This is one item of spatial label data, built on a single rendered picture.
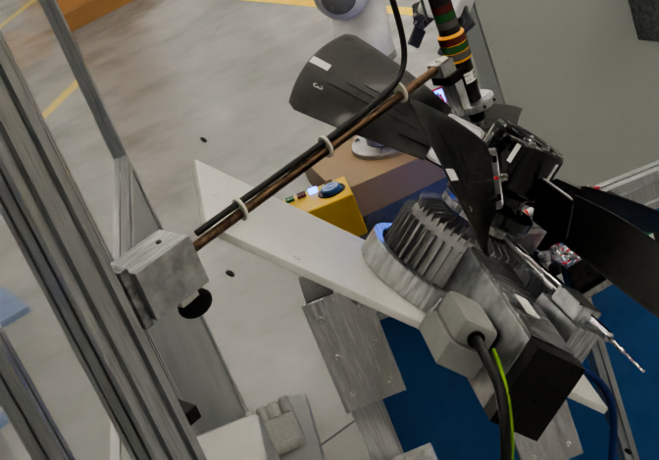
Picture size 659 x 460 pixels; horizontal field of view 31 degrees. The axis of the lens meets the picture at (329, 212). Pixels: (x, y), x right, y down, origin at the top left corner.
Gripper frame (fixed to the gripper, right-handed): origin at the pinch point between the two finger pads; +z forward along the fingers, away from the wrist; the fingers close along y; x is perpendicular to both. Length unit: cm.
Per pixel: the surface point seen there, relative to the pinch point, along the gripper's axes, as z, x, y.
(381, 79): 13, -45, 34
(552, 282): 30, -36, 71
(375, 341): 49, -41, 50
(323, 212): 37.9, -17.5, 7.4
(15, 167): 40, -107, 47
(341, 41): 9, -47, 24
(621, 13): -45, 141, -57
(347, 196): 33.4, -15.3, 9.6
